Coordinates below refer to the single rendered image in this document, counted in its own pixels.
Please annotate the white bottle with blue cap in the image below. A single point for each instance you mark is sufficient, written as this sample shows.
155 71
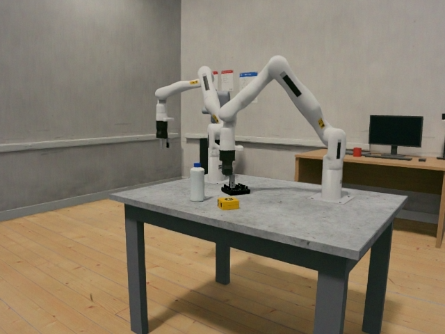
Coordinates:
197 183

